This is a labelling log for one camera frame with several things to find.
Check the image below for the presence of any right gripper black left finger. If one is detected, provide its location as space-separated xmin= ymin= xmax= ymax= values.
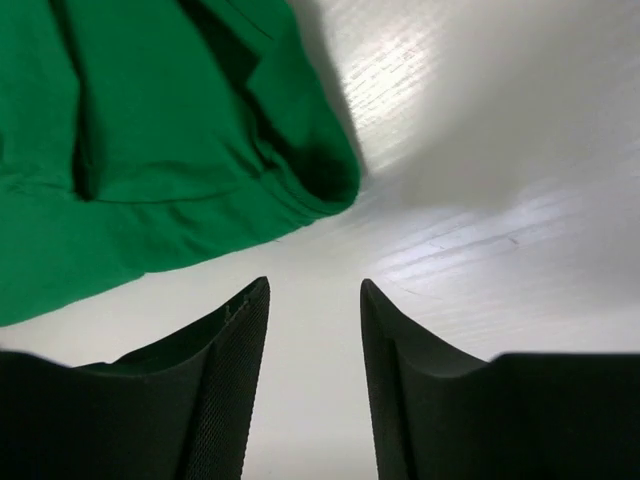
xmin=1 ymin=277 xmax=270 ymax=479

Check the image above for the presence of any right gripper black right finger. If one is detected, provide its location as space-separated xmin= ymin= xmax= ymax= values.
xmin=360 ymin=280 xmax=639 ymax=479

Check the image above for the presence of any green t shirt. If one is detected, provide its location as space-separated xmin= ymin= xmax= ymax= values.
xmin=1 ymin=1 xmax=361 ymax=326

